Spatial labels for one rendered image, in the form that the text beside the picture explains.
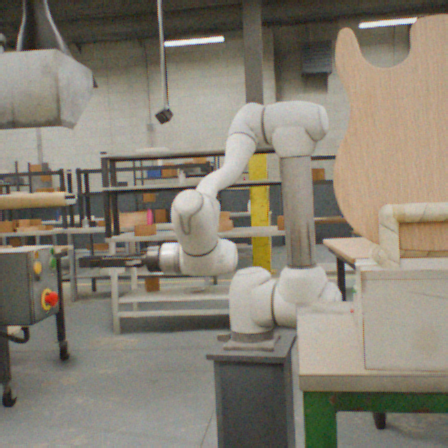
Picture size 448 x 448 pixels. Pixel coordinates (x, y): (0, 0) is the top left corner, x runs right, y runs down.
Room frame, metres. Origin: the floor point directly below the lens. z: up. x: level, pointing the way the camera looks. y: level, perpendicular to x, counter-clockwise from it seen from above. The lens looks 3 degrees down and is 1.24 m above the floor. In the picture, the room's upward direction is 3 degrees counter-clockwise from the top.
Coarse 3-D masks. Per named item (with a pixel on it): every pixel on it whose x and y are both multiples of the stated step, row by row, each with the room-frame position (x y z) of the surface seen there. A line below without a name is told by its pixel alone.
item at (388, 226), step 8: (384, 216) 0.88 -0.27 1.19; (384, 224) 0.88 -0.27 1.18; (392, 224) 0.88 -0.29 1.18; (384, 232) 0.88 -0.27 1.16; (392, 232) 0.88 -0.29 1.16; (384, 240) 0.88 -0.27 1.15; (392, 240) 0.88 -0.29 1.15; (384, 248) 0.88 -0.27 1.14; (392, 248) 0.88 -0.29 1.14; (392, 256) 0.88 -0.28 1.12; (384, 264) 0.88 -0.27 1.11; (392, 264) 0.88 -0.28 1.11
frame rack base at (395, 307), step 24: (408, 264) 0.92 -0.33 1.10; (432, 264) 0.91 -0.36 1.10; (360, 288) 0.90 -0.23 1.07; (384, 288) 0.87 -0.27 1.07; (408, 288) 0.86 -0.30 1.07; (432, 288) 0.86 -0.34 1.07; (360, 312) 0.92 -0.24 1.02; (384, 312) 0.87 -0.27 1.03; (408, 312) 0.86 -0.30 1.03; (432, 312) 0.86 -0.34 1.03; (360, 336) 0.95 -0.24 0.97; (384, 336) 0.87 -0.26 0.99; (408, 336) 0.86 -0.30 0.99; (432, 336) 0.86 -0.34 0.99; (384, 360) 0.87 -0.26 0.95; (408, 360) 0.86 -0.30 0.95; (432, 360) 0.86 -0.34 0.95
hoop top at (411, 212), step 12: (396, 204) 0.89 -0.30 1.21; (408, 204) 0.88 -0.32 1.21; (420, 204) 0.88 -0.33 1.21; (432, 204) 0.87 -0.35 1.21; (444, 204) 0.87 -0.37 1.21; (396, 216) 0.88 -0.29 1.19; (408, 216) 0.87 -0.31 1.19; (420, 216) 0.87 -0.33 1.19; (432, 216) 0.87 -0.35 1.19; (444, 216) 0.86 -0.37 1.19
